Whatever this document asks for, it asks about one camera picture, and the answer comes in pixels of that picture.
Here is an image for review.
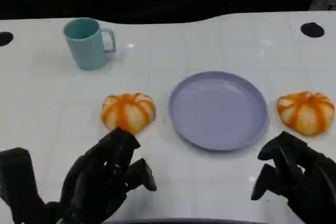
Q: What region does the lilac plate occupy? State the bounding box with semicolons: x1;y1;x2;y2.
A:
168;71;270;152

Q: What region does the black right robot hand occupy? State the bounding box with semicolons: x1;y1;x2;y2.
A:
250;131;336;224

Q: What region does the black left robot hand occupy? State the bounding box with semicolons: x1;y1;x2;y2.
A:
56;127;158;224

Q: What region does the orange white toy bread roll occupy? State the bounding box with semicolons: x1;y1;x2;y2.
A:
101;92;156;134
276;91;335;137

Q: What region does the black table cable hole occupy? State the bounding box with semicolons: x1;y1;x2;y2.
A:
0;31;14;48
300;22;326;38

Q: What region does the pale green mug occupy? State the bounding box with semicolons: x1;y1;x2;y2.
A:
62;17;117;71

